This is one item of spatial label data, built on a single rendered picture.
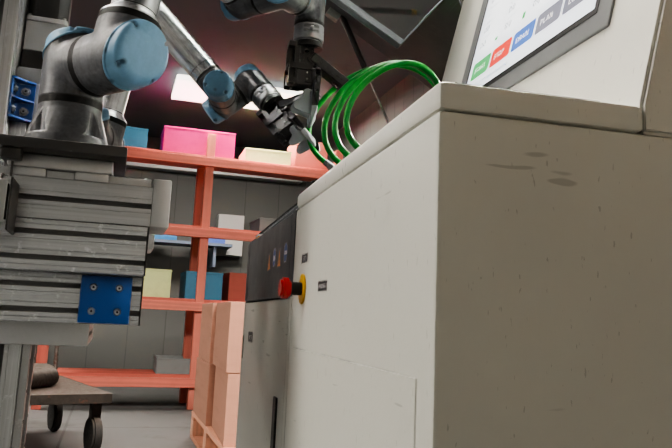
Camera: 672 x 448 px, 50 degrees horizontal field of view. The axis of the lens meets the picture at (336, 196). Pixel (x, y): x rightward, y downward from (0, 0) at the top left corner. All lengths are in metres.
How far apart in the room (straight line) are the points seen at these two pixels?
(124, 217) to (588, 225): 0.88
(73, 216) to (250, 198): 7.27
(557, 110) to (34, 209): 0.94
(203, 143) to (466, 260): 5.63
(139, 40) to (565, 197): 0.85
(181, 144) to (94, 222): 4.88
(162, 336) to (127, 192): 7.05
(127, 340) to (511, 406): 7.77
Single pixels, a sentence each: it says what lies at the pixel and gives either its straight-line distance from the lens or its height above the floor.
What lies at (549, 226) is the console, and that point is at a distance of 0.72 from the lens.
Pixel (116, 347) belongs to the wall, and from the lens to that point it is 8.38.
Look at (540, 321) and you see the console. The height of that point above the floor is 0.76.
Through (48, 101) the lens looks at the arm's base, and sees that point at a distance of 1.44.
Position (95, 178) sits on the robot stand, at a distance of 1.38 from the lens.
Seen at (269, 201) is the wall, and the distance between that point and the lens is 8.64.
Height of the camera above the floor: 0.75
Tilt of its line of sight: 10 degrees up
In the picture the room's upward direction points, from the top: 3 degrees clockwise
